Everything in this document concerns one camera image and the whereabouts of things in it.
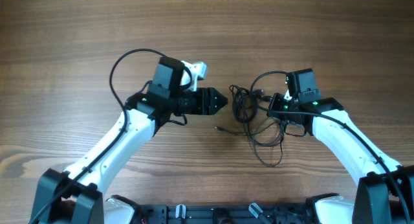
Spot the thin black cable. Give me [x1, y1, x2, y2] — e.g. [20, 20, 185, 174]
[215, 84, 269, 137]

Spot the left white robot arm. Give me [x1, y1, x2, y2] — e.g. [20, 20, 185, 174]
[30, 57, 228, 223]

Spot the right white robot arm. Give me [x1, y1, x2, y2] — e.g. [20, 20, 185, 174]
[268, 69, 413, 223]

